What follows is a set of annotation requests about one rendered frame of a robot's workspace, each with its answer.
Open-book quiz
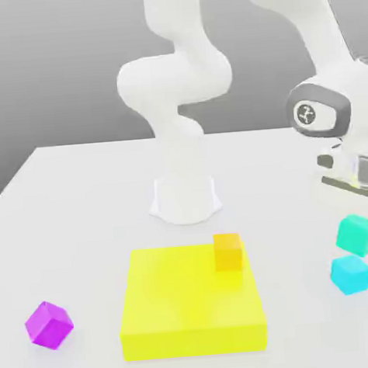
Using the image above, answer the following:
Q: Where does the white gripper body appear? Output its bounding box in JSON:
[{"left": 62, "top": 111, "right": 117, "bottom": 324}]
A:
[{"left": 319, "top": 171, "right": 368, "bottom": 216}]

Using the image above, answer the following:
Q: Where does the small green cube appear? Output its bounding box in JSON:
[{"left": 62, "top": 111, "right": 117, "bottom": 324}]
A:
[{"left": 333, "top": 213, "right": 368, "bottom": 261}]

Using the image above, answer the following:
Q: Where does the small cyan cube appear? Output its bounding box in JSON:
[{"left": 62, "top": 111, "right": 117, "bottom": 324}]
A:
[{"left": 328, "top": 253, "right": 368, "bottom": 297}]

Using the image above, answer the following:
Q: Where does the small orange cube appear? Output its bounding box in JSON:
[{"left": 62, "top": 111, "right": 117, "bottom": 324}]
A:
[{"left": 212, "top": 232, "right": 244, "bottom": 274}]

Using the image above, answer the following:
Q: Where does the small purple cube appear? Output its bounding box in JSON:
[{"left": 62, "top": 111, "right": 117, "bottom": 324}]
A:
[{"left": 22, "top": 298, "right": 76, "bottom": 353}]

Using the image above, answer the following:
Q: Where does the large yellow box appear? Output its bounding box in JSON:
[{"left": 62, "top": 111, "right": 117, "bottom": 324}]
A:
[{"left": 112, "top": 239, "right": 269, "bottom": 363}]

